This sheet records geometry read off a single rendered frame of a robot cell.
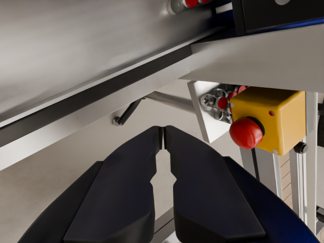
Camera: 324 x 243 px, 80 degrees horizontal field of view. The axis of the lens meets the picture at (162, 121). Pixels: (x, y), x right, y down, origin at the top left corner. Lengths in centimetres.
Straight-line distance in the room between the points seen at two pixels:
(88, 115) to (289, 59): 24
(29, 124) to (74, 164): 103
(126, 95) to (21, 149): 15
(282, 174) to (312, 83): 36
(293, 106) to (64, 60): 27
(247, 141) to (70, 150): 109
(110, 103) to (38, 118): 9
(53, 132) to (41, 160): 97
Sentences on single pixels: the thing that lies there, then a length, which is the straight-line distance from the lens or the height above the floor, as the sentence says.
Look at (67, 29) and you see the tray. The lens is 27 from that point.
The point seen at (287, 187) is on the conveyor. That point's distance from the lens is 60.
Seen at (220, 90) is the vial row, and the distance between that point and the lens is 36.
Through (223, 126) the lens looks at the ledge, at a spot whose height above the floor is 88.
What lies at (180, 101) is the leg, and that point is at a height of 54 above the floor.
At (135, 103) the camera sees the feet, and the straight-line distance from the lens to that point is 112.
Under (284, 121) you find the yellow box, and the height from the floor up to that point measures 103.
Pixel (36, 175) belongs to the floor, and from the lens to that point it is 129.
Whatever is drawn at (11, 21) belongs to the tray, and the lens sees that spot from 27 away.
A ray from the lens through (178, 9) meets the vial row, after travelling 30.
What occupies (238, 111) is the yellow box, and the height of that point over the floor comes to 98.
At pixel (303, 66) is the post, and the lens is 22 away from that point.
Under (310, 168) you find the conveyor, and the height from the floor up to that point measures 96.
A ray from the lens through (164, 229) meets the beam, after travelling 104.
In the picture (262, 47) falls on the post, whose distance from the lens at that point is 24.
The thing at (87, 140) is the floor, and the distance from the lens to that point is 123.
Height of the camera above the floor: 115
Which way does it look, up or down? 57 degrees down
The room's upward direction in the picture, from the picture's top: 116 degrees clockwise
